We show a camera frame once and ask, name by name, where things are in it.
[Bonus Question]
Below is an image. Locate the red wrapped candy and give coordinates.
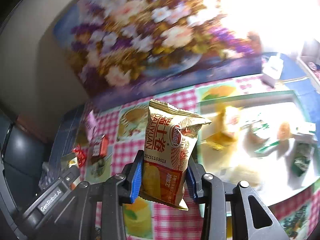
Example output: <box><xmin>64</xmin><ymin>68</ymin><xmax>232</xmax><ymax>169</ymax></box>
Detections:
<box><xmin>72</xmin><ymin>144</ymin><xmax>87</xmax><ymax>168</ymax></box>

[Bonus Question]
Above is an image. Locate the clear wrapped round bun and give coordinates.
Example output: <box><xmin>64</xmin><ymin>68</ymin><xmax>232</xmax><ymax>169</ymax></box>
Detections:
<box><xmin>219</xmin><ymin>165</ymin><xmax>261</xmax><ymax>189</ymax></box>

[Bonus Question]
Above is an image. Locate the teal rimmed white tray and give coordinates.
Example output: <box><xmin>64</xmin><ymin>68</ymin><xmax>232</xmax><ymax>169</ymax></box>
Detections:
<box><xmin>197</xmin><ymin>90</ymin><xmax>319</xmax><ymax>205</ymax></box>

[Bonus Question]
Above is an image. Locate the white shelf rack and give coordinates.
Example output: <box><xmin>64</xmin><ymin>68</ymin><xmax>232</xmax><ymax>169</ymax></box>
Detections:
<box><xmin>297</xmin><ymin>38</ymin><xmax>319</xmax><ymax>92</ymax></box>

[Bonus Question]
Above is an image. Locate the pink snack packet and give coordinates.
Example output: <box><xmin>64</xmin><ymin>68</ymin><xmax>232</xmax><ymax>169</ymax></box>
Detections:
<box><xmin>84</xmin><ymin>110</ymin><xmax>98</xmax><ymax>142</ymax></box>

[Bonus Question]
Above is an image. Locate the tan Daliyuan roll cake pack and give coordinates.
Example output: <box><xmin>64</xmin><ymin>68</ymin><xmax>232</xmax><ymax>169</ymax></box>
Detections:
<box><xmin>139</xmin><ymin>100</ymin><xmax>211</xmax><ymax>210</ymax></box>

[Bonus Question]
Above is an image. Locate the green white biscuit pack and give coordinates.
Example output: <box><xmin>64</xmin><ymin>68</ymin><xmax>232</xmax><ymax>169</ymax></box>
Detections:
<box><xmin>288</xmin><ymin>142</ymin><xmax>314</xmax><ymax>189</ymax></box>

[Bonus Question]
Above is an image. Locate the floral still life painting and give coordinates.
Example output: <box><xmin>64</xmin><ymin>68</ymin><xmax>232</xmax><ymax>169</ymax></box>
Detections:
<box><xmin>53</xmin><ymin>0</ymin><xmax>262</xmax><ymax>108</ymax></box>

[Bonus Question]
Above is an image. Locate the pink checkered fruit tablecloth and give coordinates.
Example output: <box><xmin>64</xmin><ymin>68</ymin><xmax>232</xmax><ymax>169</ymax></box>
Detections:
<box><xmin>75</xmin><ymin>74</ymin><xmax>320</xmax><ymax>240</ymax></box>

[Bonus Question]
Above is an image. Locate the red brown snack box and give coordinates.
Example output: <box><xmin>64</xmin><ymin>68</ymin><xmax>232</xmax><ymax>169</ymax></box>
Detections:
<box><xmin>92</xmin><ymin>134</ymin><xmax>109</xmax><ymax>158</ymax></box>

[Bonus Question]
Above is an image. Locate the white power strip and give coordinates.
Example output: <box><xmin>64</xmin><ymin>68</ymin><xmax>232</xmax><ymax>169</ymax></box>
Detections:
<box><xmin>261</xmin><ymin>53</ymin><xmax>284</xmax><ymax>88</ymax></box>

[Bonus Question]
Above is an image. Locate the yellow wrapped cake snack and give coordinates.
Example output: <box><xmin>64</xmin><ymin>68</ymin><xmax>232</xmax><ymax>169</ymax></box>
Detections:
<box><xmin>201</xmin><ymin>106</ymin><xmax>241</xmax><ymax>151</ymax></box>

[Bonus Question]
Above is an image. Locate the green cow round cracker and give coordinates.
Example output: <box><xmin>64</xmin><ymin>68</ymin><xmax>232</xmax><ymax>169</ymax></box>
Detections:
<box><xmin>251</xmin><ymin>122</ymin><xmax>280</xmax><ymax>154</ymax></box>

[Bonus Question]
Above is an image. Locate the white persimmon snack pack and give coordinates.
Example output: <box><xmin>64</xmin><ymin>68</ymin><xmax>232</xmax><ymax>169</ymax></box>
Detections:
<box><xmin>244</xmin><ymin>125</ymin><xmax>260</xmax><ymax>155</ymax></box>

